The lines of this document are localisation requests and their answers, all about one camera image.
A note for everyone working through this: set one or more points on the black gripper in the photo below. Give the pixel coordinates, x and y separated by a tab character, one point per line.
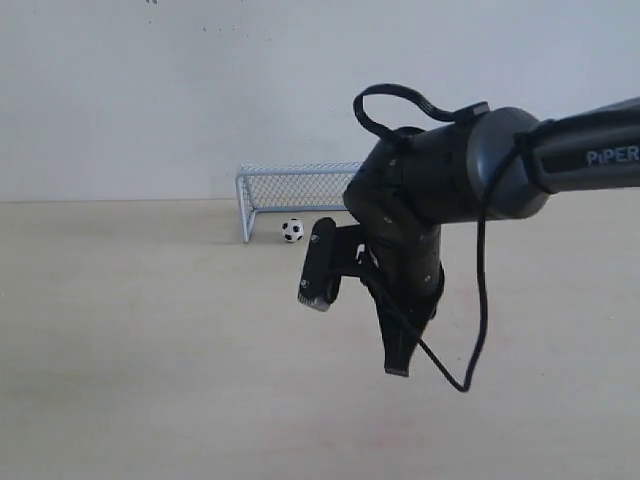
410	270

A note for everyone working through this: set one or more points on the black and white mini soccer ball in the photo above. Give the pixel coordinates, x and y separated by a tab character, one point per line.
292	230

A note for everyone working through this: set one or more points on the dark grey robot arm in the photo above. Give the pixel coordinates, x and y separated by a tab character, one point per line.
501	165

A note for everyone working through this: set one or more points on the small white soccer goal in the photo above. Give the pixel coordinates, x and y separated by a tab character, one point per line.
290	188

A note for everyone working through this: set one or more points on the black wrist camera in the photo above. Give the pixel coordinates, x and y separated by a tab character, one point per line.
333	252

